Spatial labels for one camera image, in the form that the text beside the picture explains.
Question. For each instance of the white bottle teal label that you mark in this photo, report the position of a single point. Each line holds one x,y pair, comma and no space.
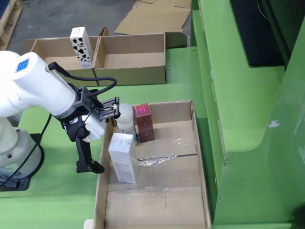
126,114

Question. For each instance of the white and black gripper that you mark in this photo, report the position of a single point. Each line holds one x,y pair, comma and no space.
95,130

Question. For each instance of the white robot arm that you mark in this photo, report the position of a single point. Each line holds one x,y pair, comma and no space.
35,83

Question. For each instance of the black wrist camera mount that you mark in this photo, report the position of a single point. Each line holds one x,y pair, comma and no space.
85,99

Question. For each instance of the green metal machine housing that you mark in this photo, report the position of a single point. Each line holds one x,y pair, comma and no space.
250,107

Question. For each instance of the cow print carton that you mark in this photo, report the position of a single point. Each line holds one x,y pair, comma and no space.
82,50

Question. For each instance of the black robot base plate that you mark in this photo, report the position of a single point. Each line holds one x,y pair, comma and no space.
25,182

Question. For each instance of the open cardboard box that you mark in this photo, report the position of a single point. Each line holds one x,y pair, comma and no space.
62,51
133,76

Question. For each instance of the flattened cardboard sheet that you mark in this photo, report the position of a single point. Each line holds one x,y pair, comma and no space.
171,3
152,21

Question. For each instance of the wooden pallet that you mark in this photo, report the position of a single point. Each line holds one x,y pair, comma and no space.
10,21

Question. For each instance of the tall white carton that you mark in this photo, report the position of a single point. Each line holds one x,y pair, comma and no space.
124,162

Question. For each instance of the dark red box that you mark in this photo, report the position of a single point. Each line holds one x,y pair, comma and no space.
145,126

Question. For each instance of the shallow cardboard tray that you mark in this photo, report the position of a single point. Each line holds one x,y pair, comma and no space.
155,207

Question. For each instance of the white paper label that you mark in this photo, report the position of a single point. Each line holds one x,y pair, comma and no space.
88,224

